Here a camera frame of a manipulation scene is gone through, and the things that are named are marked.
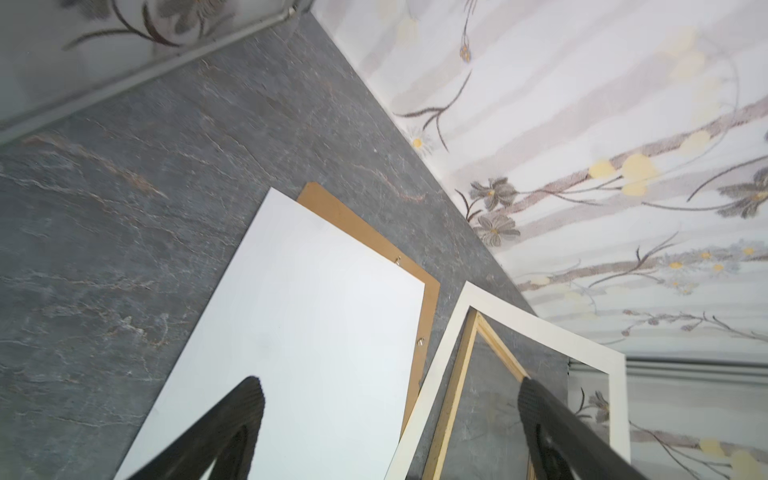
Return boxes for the brown frame backing board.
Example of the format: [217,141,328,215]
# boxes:
[297,182,440,432]

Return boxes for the white mat photo sheet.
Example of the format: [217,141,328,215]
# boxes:
[384,281,631,480]

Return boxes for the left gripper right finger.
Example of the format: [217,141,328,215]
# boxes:
[517,377,643,480]

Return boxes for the right corner aluminium post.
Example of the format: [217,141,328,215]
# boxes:
[627,357,767,386]

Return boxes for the corner aluminium post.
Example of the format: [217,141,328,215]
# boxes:
[627,357,767,386]
[1,0,312,143]

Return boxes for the wooden picture frame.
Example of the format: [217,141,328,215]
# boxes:
[422,308,536,479]

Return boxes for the left corner aluminium post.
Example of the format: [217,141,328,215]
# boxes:
[1,0,312,143]

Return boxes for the white photo paper sheet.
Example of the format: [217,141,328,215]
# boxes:
[117,189,424,479]

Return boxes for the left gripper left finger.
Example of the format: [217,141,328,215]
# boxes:
[132,376,266,480]

